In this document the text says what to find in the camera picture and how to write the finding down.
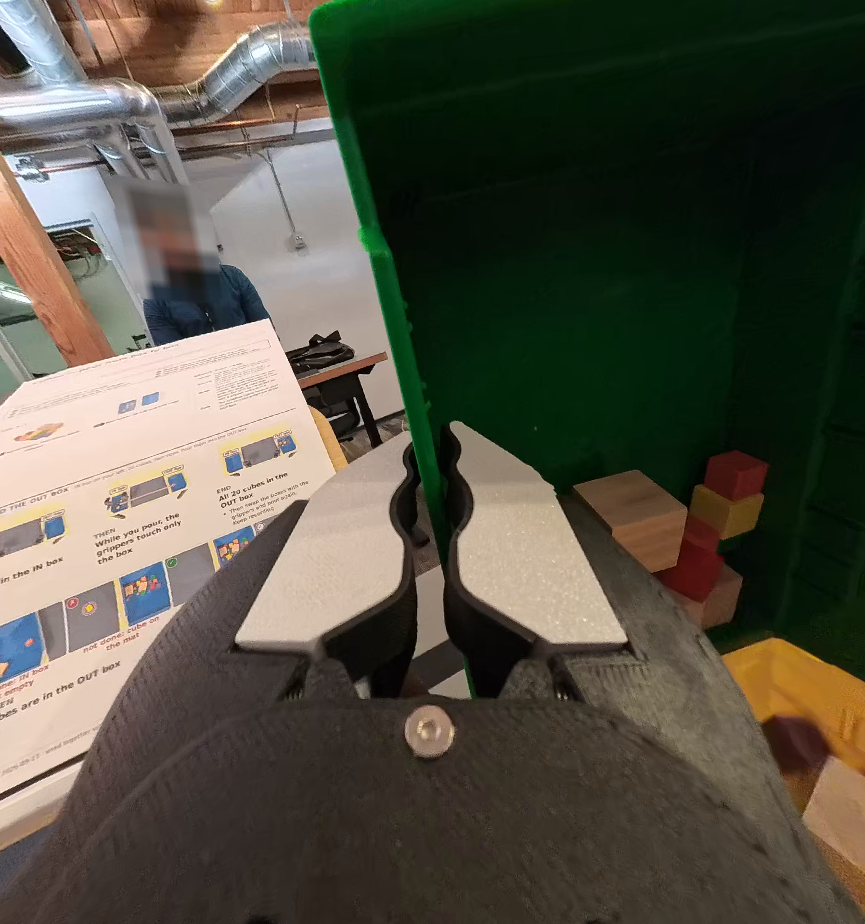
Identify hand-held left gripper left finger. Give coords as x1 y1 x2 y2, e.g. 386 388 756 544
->
236 439 419 698

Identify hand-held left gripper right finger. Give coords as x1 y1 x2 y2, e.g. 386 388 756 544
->
443 421 630 699

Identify pile of wooden cubes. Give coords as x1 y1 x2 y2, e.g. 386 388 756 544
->
573 451 769 630

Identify yellow plastic box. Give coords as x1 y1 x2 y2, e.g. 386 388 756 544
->
721 637 865 924

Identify small purple cube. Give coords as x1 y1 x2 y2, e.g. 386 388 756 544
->
763 715 832 777

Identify green plastic box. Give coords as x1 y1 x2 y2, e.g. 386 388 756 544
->
308 0 865 700

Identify large plain wooden cube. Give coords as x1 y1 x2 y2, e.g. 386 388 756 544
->
802 757 865 892

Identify black office chair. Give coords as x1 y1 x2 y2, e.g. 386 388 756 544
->
317 375 364 443

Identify brown top desk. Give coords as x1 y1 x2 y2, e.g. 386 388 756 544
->
295 351 390 449

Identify black bag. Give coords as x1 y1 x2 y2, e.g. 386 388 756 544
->
285 332 357 376

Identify printed instruction sheet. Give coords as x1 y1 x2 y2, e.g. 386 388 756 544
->
0 321 336 809

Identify grey wall conduit pipe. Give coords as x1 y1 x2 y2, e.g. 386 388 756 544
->
262 148 309 252

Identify wooden support post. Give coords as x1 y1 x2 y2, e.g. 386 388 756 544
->
0 101 116 376

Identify spiral silver ventilation duct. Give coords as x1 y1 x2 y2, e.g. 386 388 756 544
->
165 22 319 124

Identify smooth silver ventilation duct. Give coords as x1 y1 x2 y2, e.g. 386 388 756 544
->
0 0 188 181

